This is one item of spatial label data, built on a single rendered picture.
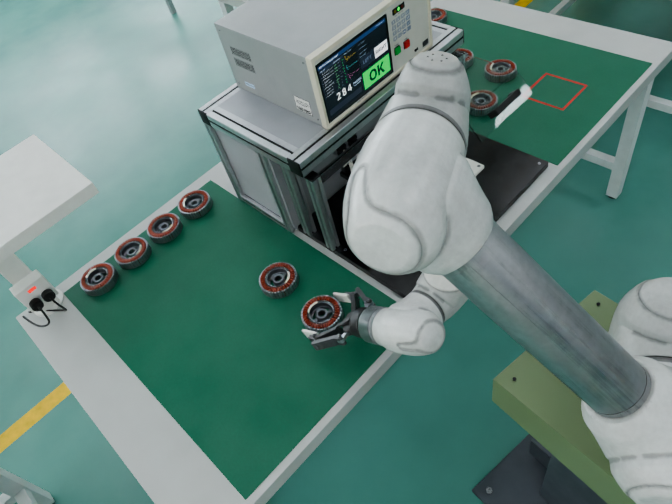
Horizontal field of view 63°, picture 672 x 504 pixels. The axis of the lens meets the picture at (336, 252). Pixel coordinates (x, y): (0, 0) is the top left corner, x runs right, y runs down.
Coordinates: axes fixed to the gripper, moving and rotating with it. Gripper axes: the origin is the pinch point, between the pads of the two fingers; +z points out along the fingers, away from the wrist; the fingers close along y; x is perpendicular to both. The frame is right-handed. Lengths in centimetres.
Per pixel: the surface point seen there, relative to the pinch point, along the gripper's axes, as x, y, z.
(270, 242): 14.6, 13.1, 29.0
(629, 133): -50, 149, -9
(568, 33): -3, 151, -1
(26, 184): 70, -26, 34
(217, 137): 48, 23, 34
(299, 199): 24.0, 20.7, 10.4
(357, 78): 43, 44, -10
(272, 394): -2.9, -24.5, -1.1
